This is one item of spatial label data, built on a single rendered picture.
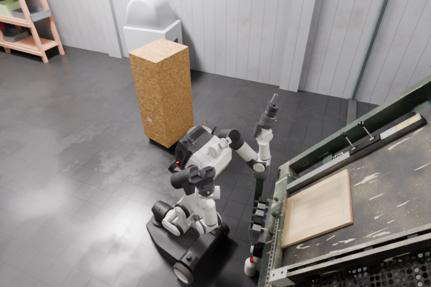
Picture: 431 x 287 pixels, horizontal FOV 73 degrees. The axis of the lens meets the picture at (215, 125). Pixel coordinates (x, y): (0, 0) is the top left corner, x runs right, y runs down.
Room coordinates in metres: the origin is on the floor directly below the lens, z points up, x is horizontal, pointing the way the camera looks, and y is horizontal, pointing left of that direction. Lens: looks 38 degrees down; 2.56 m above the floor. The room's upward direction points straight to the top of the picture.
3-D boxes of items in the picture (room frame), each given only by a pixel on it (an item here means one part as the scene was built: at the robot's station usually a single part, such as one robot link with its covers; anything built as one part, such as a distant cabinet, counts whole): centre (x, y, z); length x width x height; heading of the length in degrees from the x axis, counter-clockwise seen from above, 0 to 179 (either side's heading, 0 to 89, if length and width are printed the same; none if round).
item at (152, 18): (4.73, 0.99, 0.70); 0.81 x 0.64 x 1.40; 68
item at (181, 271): (1.14, 0.28, 0.10); 0.20 x 0.05 x 0.20; 54
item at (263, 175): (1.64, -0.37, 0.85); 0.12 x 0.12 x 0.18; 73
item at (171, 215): (1.52, 0.34, 0.28); 0.21 x 0.20 x 0.13; 54
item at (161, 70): (3.01, 0.61, 0.63); 0.50 x 0.42 x 1.25; 143
